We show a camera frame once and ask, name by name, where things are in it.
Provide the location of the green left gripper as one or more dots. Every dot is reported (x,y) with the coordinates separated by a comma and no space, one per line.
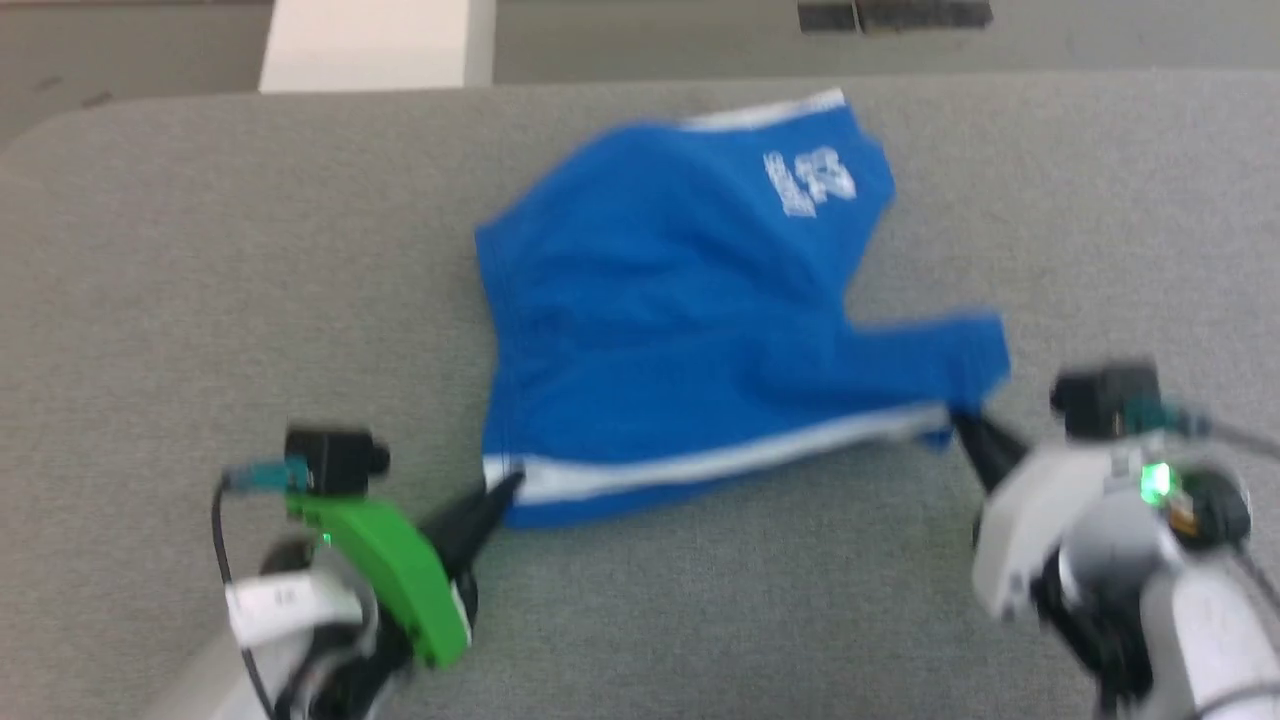
(395,570)

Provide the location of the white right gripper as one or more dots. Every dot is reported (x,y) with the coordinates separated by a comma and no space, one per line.
(1040,520)

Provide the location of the blue shorts with white stripes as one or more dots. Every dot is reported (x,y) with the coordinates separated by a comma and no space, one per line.
(680,340)

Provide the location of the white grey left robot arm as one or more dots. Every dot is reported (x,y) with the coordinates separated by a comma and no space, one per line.
(290,640)

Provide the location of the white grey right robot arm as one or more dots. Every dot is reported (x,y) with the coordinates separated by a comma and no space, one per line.
(1180,600)

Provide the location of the grey fabric sofa cushion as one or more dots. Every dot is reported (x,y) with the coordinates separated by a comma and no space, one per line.
(150,300)

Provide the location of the cream white block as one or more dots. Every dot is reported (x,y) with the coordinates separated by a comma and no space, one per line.
(370,45)

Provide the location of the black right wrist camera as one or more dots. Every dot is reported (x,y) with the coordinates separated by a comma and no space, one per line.
(1105,400)

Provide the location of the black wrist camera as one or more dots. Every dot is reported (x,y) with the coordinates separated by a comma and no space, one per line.
(332,460)
(1105,400)

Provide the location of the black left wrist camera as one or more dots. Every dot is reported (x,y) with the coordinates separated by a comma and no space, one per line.
(332,460)

